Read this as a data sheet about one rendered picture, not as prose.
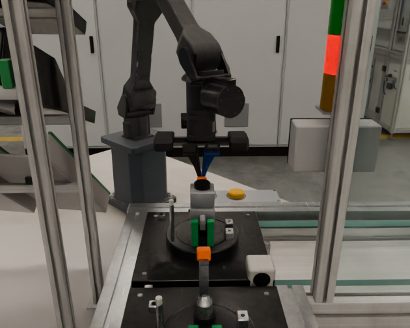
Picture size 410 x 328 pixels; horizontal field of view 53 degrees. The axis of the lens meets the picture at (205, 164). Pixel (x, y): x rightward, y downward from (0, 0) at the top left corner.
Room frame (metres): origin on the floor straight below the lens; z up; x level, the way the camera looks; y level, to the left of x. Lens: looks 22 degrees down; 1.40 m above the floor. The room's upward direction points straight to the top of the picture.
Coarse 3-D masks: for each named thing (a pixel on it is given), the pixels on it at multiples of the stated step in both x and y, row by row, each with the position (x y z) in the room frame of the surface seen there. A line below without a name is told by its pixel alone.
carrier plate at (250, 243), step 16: (144, 224) 0.74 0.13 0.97; (160, 224) 0.74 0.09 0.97; (240, 224) 0.74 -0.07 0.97; (256, 224) 0.74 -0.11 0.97; (144, 240) 0.68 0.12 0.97; (160, 240) 0.68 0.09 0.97; (240, 240) 0.68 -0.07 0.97; (256, 240) 0.68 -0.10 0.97; (144, 256) 0.62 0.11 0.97; (160, 256) 0.62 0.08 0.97; (240, 256) 0.62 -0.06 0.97; (144, 272) 0.58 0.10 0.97; (160, 272) 0.58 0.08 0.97; (176, 272) 0.58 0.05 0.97; (192, 272) 0.58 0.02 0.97; (224, 272) 0.58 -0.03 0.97; (240, 272) 0.58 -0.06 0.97
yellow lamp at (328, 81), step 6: (324, 78) 0.56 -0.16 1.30; (330, 78) 0.55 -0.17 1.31; (324, 84) 0.56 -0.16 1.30; (330, 84) 0.55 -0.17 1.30; (324, 90) 0.55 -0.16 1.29; (330, 90) 0.55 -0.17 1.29; (324, 96) 0.55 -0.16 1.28; (330, 96) 0.54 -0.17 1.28; (324, 102) 0.55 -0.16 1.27; (330, 102) 0.54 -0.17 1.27; (324, 108) 0.55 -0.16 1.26; (330, 108) 0.54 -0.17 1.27
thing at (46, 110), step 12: (0, 36) 0.52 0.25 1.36; (0, 48) 0.51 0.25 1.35; (36, 48) 0.58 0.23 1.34; (36, 60) 0.58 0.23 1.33; (48, 60) 0.61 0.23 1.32; (48, 72) 0.60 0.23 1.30; (60, 72) 0.64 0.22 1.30; (0, 84) 0.49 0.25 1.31; (48, 84) 0.60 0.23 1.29; (60, 84) 0.63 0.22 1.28; (48, 96) 0.59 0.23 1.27; (60, 96) 0.63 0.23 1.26; (0, 108) 0.64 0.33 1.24; (12, 108) 0.63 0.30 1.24; (48, 108) 0.61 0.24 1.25; (60, 108) 0.62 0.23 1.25; (84, 108) 0.70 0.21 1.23
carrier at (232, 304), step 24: (144, 288) 0.54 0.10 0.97; (168, 288) 0.54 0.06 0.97; (192, 288) 0.54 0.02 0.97; (216, 288) 0.54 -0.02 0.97; (240, 288) 0.54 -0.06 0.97; (264, 288) 0.54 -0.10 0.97; (144, 312) 0.48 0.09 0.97; (168, 312) 0.46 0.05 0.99; (192, 312) 0.46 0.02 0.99; (216, 312) 0.46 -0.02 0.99; (240, 312) 0.44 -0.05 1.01; (264, 312) 0.48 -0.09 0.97
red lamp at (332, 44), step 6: (330, 36) 0.55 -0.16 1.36; (336, 36) 0.55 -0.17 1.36; (330, 42) 0.55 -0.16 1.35; (336, 42) 0.54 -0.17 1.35; (330, 48) 0.55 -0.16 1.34; (336, 48) 0.54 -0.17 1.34; (330, 54) 0.55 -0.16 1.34; (336, 54) 0.54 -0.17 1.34; (330, 60) 0.55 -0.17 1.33; (336, 60) 0.54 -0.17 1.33; (324, 66) 0.56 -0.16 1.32; (330, 66) 0.55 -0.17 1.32; (336, 66) 0.54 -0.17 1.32; (324, 72) 0.56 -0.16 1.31; (330, 72) 0.55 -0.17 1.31
